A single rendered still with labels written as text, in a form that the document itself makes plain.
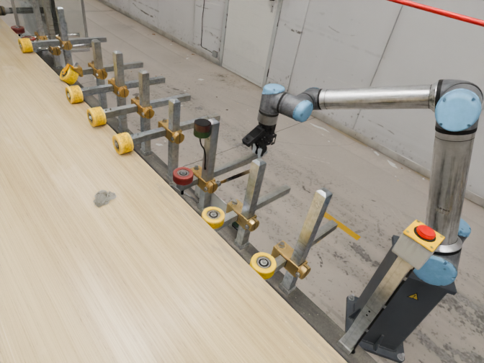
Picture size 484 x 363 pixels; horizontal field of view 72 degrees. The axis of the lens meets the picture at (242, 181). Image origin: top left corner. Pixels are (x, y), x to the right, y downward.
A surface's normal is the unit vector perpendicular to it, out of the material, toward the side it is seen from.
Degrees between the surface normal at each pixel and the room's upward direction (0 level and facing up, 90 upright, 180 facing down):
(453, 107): 83
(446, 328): 0
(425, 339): 0
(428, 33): 90
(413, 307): 90
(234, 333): 0
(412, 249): 90
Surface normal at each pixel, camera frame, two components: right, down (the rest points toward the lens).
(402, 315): -0.28, 0.56
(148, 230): 0.15, -0.78
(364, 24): -0.72, 0.33
